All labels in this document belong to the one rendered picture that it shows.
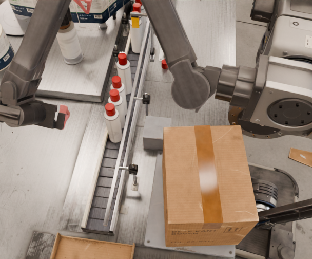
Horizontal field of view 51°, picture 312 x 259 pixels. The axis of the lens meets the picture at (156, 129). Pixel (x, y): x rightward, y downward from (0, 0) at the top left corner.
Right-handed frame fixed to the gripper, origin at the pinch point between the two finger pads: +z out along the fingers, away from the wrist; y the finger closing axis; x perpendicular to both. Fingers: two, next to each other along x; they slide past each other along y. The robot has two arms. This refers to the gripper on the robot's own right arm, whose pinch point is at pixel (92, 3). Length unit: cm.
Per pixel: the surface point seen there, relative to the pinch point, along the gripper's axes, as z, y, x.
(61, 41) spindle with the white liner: 19.7, 2.9, -16.0
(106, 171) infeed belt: 34, 48, 19
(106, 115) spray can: 16.7, 34.7, 16.5
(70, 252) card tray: 38, 76, 17
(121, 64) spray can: 15.6, 11.8, 13.9
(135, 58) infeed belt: 32.9, -8.8, 11.4
